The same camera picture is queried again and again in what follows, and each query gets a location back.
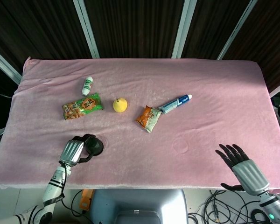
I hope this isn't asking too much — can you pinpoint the yellow pear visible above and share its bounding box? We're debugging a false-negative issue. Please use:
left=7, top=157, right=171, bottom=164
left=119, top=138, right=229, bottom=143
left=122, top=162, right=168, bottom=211
left=113, top=98, right=129, bottom=114

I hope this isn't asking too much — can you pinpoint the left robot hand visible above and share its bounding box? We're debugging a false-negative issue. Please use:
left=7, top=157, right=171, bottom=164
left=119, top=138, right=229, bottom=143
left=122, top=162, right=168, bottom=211
left=59, top=133, right=97, bottom=167

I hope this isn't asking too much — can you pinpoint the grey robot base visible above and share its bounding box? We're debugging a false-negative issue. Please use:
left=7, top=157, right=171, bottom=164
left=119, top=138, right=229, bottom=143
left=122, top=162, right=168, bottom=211
left=88, top=189, right=189, bottom=224

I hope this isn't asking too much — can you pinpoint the orange white snack packet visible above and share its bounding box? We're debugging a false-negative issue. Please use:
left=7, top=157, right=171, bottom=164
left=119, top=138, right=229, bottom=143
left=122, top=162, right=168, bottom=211
left=135, top=105, right=162, bottom=133

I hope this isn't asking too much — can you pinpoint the orange tool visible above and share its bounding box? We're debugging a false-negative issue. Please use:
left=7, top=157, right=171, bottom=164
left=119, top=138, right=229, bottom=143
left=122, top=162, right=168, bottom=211
left=79, top=189, right=94, bottom=210

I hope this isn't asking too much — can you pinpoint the black round cup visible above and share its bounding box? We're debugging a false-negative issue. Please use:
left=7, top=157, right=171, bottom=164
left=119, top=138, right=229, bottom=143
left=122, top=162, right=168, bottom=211
left=83, top=135, right=105, bottom=157

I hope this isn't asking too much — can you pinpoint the green snack packet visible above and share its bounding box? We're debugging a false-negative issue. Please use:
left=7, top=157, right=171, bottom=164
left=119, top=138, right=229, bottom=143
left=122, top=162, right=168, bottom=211
left=62, top=92, right=104, bottom=120

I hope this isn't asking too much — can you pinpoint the black cable bundle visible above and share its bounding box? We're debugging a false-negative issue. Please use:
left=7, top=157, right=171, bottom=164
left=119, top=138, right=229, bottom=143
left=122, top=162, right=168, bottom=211
left=188, top=189, right=271, bottom=224

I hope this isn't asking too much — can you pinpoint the blue white toothpaste tube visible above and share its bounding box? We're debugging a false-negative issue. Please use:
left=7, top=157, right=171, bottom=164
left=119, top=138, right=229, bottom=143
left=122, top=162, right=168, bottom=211
left=158, top=94, right=193, bottom=115

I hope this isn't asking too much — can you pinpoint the small white green bottle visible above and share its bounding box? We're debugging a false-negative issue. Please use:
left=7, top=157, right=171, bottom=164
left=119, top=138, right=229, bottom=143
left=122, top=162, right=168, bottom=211
left=81, top=76, right=94, bottom=97

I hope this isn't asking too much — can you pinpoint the pink velvet table cloth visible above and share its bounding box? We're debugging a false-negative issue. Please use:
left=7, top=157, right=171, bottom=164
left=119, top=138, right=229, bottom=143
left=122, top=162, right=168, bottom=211
left=0, top=58, right=280, bottom=194

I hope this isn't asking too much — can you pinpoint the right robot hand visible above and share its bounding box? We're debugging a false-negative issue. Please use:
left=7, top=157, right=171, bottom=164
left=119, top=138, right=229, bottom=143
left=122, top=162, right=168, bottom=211
left=215, top=143, right=271, bottom=196

